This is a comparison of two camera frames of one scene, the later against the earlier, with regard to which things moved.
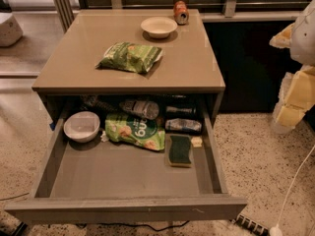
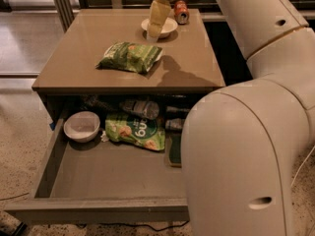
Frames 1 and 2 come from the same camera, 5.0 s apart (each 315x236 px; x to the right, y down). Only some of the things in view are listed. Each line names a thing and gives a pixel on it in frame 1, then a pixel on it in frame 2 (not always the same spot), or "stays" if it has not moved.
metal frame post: x=63 y=5 stays
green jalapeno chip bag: x=129 y=56 stays
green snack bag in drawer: x=144 y=132 stays
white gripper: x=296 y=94 -> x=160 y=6
